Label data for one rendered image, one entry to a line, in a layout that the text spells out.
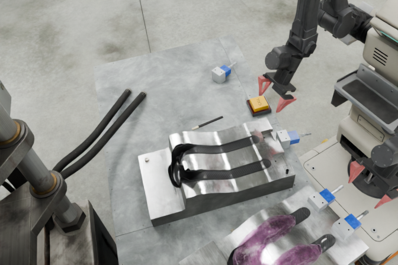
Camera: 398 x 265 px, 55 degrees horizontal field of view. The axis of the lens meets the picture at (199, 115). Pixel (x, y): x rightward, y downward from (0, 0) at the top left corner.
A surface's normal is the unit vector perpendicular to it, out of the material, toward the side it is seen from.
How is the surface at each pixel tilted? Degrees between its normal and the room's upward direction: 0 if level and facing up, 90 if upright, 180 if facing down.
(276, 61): 63
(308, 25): 80
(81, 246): 0
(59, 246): 0
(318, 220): 0
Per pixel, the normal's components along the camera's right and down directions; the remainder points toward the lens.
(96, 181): -0.07, -0.64
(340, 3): 0.43, 0.54
